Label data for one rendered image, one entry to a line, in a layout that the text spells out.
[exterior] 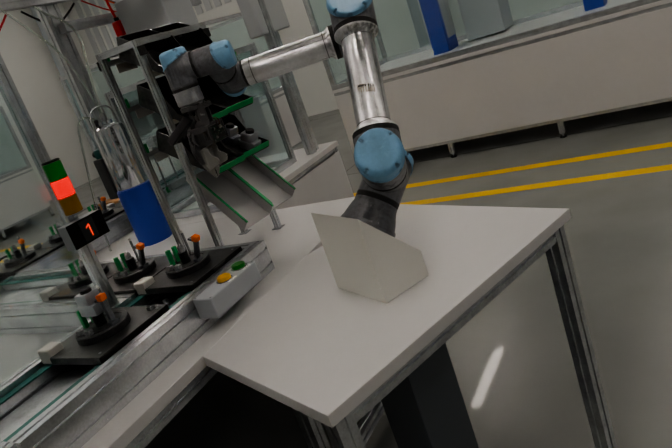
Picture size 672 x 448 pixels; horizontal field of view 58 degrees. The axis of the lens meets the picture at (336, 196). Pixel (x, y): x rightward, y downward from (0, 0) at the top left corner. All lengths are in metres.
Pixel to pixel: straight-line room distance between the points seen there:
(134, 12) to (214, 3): 9.33
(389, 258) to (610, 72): 4.05
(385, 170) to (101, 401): 0.82
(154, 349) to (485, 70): 4.36
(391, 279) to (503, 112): 4.15
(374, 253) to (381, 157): 0.23
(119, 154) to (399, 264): 1.62
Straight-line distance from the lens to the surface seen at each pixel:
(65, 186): 1.80
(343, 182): 3.63
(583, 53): 5.30
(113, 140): 2.78
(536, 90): 5.42
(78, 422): 1.48
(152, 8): 3.10
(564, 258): 1.76
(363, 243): 1.42
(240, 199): 2.08
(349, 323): 1.45
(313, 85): 11.61
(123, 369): 1.55
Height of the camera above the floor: 1.51
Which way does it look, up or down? 15 degrees down
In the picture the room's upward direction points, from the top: 19 degrees counter-clockwise
